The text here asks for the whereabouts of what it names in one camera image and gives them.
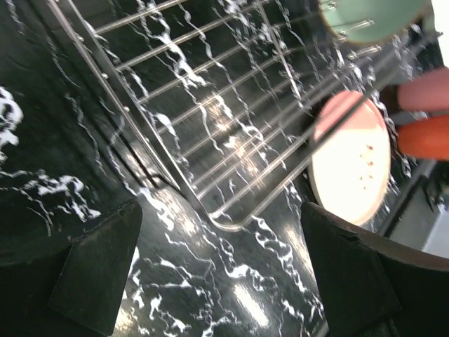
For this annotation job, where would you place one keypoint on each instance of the pale green bowl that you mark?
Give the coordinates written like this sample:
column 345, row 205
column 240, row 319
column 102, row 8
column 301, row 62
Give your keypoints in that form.
column 371, row 21

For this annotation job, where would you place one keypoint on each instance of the chrome wire dish rack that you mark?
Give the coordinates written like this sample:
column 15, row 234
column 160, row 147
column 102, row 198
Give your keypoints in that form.
column 222, row 95

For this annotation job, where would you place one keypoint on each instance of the orange mug white inside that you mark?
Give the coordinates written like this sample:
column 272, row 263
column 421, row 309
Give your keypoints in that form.
column 425, row 139

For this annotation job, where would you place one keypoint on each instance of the pink cup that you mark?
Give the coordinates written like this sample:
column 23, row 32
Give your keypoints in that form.
column 428, row 92

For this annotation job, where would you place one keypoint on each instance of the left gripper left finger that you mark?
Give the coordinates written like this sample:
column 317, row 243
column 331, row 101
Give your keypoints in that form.
column 70, row 284

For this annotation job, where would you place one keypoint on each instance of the black marble pattern mat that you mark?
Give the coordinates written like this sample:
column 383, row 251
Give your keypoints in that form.
column 66, row 159

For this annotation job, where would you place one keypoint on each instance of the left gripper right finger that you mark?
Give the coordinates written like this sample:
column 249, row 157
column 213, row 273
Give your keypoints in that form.
column 370, row 285

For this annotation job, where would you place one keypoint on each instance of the pink cream floral plate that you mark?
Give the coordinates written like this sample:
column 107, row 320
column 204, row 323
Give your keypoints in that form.
column 349, row 174

